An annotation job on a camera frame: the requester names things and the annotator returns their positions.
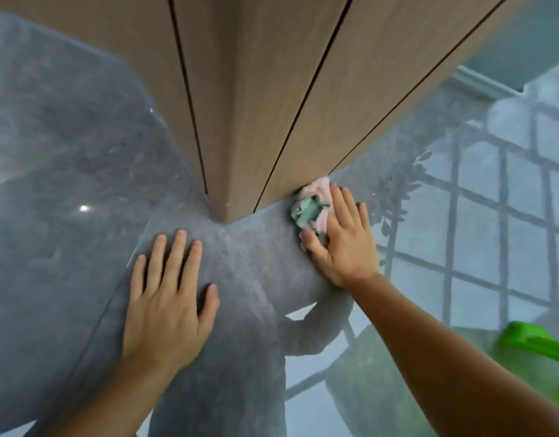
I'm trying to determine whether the person's left hand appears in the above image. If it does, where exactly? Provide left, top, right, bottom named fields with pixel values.
left=122, top=229, right=221, bottom=376

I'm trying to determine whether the person's right hand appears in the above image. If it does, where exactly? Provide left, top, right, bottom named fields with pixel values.
left=300, top=183, right=380, bottom=289

